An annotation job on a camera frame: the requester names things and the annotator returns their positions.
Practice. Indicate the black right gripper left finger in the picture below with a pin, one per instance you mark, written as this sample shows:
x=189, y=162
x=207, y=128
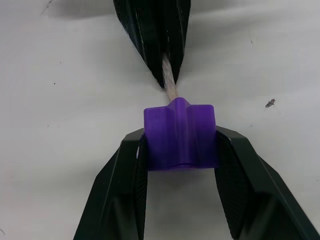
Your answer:
x=117, y=195

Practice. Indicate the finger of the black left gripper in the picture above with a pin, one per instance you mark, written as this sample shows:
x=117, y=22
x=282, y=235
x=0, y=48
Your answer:
x=142, y=30
x=176, y=30

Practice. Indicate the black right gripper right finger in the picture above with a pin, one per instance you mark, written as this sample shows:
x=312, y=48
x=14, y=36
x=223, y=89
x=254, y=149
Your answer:
x=252, y=190

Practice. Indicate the white woven lace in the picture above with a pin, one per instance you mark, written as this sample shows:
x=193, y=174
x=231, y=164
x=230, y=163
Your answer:
x=170, y=85

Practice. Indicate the purple star-shaped block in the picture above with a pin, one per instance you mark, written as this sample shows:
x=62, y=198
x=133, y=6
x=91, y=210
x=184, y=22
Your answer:
x=180, y=140

